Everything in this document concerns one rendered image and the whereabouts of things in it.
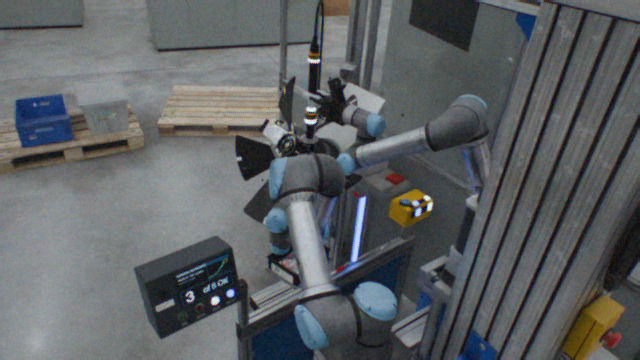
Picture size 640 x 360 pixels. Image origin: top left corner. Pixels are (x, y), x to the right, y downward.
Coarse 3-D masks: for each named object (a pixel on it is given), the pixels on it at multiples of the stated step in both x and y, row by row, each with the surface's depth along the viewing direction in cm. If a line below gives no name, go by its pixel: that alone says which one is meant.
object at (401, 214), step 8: (416, 192) 196; (392, 200) 190; (400, 200) 190; (416, 200) 191; (392, 208) 191; (400, 208) 187; (408, 208) 185; (416, 208) 187; (392, 216) 192; (400, 216) 188; (408, 216) 186; (416, 216) 190; (424, 216) 194; (400, 224) 190; (408, 224) 189
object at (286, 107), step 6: (294, 78) 205; (288, 84) 209; (294, 84) 203; (288, 90) 208; (282, 96) 216; (288, 96) 207; (288, 102) 206; (282, 108) 217; (288, 108) 205; (282, 114) 218; (288, 114) 205; (288, 120) 206; (288, 126) 207
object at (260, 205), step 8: (264, 184) 195; (264, 192) 194; (256, 200) 194; (264, 200) 194; (272, 200) 193; (248, 208) 195; (256, 208) 194; (264, 208) 193; (256, 216) 193; (264, 216) 193; (264, 224) 192
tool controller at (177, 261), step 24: (216, 240) 136; (144, 264) 127; (168, 264) 125; (192, 264) 125; (216, 264) 129; (144, 288) 120; (168, 288) 122; (216, 288) 131; (168, 312) 124; (192, 312) 128; (216, 312) 133
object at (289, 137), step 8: (288, 136) 195; (296, 136) 191; (280, 144) 196; (296, 144) 190; (304, 144) 194; (312, 144) 199; (280, 152) 194; (288, 152) 192; (304, 152) 194; (312, 152) 198
